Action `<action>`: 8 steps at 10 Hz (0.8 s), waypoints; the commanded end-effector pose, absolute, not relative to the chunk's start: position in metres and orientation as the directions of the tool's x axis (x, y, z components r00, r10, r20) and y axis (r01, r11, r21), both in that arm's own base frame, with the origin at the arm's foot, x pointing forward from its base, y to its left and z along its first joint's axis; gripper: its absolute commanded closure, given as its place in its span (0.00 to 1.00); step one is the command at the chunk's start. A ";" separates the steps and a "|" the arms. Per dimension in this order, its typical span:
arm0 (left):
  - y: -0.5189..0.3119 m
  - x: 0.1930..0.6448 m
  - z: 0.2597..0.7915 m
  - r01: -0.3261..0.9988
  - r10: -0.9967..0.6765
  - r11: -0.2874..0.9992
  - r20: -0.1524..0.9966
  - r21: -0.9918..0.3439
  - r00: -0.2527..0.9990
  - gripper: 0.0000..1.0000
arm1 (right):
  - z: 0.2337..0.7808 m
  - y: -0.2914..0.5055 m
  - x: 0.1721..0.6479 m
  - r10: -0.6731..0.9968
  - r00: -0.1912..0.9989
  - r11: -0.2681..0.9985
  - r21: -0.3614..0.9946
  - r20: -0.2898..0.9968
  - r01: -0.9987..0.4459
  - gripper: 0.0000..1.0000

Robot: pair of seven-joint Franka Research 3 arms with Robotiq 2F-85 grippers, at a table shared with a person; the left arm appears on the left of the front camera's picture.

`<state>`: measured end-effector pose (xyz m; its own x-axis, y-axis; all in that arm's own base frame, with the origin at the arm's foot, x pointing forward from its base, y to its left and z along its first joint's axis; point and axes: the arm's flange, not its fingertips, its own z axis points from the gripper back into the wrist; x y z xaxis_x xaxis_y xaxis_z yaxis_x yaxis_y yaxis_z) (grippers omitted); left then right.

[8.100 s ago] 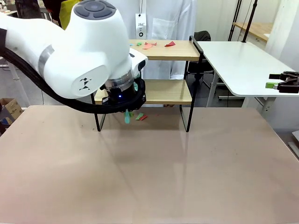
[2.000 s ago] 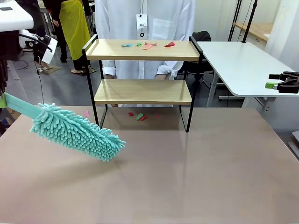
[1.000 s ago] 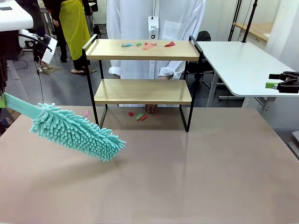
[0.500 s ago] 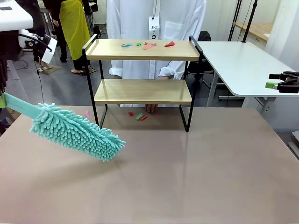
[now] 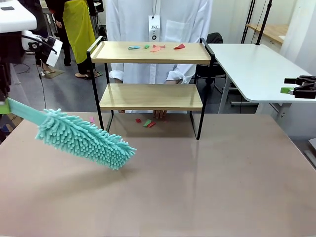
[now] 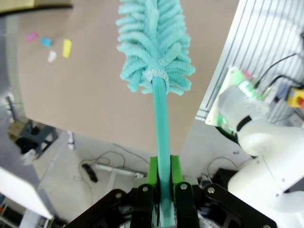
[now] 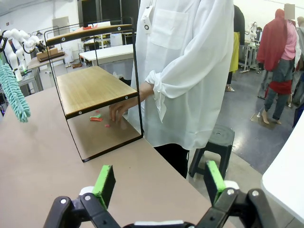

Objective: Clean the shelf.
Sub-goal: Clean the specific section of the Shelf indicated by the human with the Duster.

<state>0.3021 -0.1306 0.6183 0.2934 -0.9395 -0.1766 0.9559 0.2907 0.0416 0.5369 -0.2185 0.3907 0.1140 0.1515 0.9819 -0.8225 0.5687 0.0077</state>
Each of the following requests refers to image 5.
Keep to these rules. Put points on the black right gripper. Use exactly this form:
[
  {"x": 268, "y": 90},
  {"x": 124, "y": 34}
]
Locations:
[{"x": 307, "y": 90}]

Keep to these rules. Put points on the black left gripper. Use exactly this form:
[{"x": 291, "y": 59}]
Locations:
[{"x": 10, "y": 48}]

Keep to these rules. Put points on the teal chenille duster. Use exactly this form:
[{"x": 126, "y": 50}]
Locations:
[{"x": 86, "y": 143}]

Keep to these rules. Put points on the person's left forearm white sleeve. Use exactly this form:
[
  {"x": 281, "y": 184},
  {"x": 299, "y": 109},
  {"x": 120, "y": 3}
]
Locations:
[{"x": 176, "y": 76}]

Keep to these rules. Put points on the two-tier wood and black shelf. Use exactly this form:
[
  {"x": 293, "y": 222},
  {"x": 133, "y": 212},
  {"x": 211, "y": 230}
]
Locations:
[{"x": 150, "y": 55}]

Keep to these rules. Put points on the person's right hand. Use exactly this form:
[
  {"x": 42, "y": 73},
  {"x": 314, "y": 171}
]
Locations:
[{"x": 118, "y": 80}]

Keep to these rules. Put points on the person's left hand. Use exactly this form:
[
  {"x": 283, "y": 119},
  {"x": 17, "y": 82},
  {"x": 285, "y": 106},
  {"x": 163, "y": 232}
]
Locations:
[{"x": 160, "y": 114}]

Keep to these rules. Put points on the large white table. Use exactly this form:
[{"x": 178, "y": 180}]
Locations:
[{"x": 259, "y": 66}]

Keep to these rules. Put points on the wooden topped background table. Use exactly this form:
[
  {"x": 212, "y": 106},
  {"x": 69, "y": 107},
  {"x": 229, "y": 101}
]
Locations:
[{"x": 269, "y": 29}]

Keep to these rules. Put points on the brown floor mat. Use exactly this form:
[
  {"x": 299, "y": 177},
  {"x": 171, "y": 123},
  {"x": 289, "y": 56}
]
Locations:
[{"x": 58, "y": 73}]

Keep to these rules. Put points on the thick black stand pole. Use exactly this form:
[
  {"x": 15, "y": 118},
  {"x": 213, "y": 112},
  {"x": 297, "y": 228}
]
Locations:
[{"x": 264, "y": 22}]

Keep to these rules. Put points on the grey metal plate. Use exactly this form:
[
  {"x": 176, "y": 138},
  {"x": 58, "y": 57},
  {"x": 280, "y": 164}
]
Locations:
[{"x": 311, "y": 154}]

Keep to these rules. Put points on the thin black tripod legs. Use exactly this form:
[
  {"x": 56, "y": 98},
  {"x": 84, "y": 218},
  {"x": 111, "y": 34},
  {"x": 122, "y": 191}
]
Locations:
[{"x": 248, "y": 19}]

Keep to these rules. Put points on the black office chair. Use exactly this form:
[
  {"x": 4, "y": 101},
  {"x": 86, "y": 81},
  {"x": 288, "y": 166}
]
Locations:
[{"x": 216, "y": 38}]

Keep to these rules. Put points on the magenta paper scrap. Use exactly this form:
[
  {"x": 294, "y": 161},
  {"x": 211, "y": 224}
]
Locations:
[{"x": 91, "y": 119}]

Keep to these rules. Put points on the person in dark clothes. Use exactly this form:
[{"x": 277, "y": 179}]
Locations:
[{"x": 42, "y": 17}]

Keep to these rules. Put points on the person in yellow apron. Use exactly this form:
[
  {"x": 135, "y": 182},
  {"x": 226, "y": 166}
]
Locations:
[{"x": 79, "y": 29}]

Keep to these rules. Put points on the red triangular paper scrap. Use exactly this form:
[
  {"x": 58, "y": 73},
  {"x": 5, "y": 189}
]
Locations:
[{"x": 180, "y": 47}]

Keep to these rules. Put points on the long red paper scrap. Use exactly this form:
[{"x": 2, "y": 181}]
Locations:
[{"x": 152, "y": 124}]

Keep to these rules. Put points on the blue looped paper scrap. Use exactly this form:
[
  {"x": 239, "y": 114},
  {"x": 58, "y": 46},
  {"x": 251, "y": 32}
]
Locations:
[{"x": 134, "y": 47}]

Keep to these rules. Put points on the person torso in white coat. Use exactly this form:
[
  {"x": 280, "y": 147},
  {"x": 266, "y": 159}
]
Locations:
[{"x": 158, "y": 22}]

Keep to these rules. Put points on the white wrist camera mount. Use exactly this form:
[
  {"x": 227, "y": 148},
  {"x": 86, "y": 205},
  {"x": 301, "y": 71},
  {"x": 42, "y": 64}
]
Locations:
[{"x": 54, "y": 54}]

